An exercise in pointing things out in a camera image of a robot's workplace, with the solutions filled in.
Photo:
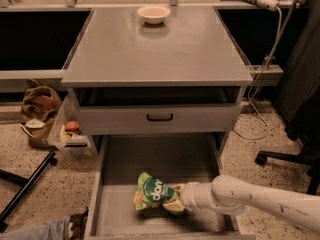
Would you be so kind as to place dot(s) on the green rice chip bag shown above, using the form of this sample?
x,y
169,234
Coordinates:
x,y
151,192

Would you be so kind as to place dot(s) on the red apple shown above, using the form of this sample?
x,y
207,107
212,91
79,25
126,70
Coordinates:
x,y
72,126

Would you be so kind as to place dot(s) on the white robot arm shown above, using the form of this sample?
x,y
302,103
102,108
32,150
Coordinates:
x,y
229,195

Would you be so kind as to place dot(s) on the black metal stand leg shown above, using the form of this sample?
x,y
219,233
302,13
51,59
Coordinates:
x,y
24,183

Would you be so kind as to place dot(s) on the person's jeans leg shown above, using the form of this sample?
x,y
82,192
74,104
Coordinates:
x,y
49,230

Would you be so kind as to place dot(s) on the grey drawer cabinet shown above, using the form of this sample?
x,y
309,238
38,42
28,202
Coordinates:
x,y
191,48

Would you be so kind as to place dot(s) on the white bowl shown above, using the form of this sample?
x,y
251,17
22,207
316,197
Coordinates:
x,y
154,14

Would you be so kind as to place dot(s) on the brown paper bag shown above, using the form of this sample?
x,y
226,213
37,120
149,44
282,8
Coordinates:
x,y
39,109

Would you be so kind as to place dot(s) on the brown shoe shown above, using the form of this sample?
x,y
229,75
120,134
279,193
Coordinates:
x,y
77,225

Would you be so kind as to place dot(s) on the clear plastic bin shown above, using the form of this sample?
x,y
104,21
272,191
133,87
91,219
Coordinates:
x,y
66,134

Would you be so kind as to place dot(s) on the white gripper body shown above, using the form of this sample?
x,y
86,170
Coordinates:
x,y
187,195

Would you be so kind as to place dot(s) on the black office chair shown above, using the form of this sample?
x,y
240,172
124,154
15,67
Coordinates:
x,y
298,98

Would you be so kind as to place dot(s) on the open grey middle drawer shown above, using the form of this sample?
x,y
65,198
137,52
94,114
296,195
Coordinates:
x,y
172,159

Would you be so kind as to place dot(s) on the grey upper drawer with handle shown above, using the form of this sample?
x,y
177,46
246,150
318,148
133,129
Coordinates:
x,y
156,110

